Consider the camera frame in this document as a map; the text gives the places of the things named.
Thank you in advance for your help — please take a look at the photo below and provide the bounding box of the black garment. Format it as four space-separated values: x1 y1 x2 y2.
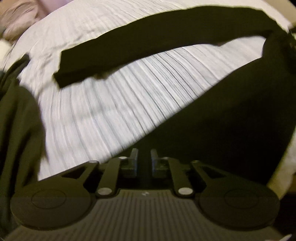
54 6 295 186

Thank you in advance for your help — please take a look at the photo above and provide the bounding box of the black clothes pile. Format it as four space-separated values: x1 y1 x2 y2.
1 54 45 238

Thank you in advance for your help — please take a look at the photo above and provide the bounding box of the striped white bedspread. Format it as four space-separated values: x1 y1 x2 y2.
1 1 290 180

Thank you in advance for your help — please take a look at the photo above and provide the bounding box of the pink crumpled blanket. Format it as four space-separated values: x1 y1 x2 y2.
0 0 47 41

